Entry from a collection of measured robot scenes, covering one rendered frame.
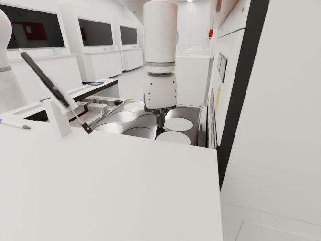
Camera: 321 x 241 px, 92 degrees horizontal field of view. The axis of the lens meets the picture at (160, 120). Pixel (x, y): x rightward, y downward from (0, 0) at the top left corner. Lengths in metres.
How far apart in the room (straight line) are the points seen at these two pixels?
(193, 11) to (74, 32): 5.29
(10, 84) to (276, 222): 1.01
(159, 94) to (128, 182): 0.27
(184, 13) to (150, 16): 8.13
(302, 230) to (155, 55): 0.51
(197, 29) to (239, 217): 8.19
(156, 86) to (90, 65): 4.71
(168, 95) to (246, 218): 0.37
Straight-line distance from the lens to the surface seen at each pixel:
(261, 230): 0.50
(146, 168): 0.27
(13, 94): 0.92
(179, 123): 0.55
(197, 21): 8.44
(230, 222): 0.49
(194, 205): 0.23
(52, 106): 0.38
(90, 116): 0.71
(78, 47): 5.15
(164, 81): 0.45
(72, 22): 5.19
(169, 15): 0.42
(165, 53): 0.42
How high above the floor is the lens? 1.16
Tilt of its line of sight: 27 degrees down
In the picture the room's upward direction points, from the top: straight up
